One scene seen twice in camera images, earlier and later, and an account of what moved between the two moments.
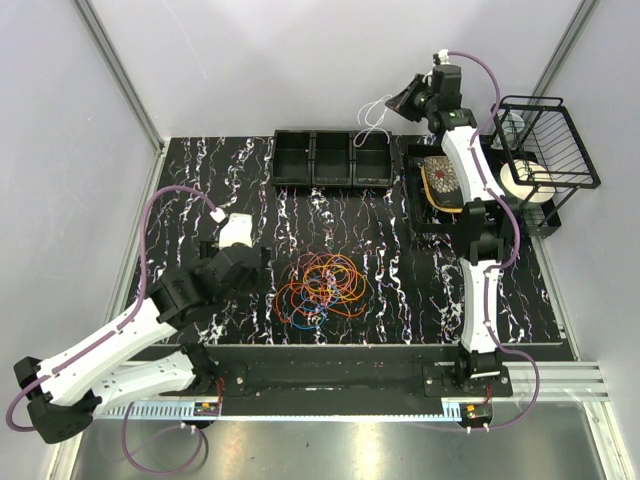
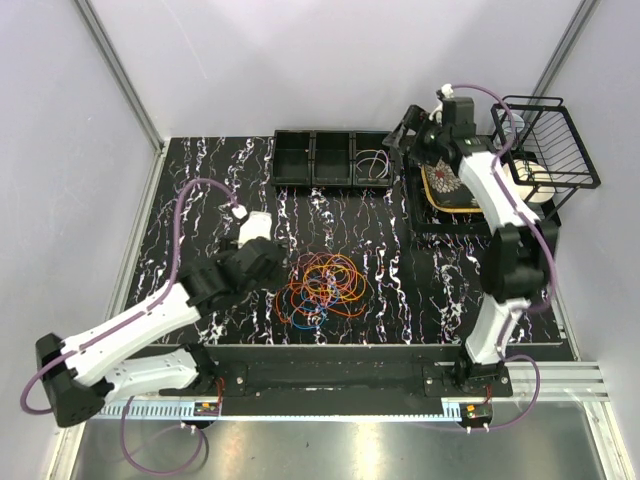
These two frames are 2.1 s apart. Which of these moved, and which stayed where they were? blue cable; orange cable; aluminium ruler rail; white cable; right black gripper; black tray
Moved: right black gripper; white cable
Stayed: blue cable; orange cable; black tray; aluminium ruler rail
